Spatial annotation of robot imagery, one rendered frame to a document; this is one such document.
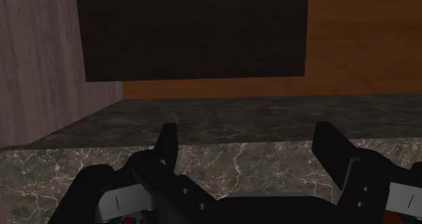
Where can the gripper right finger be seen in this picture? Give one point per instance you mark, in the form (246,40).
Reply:
(366,173)

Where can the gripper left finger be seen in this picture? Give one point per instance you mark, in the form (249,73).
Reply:
(155,180)

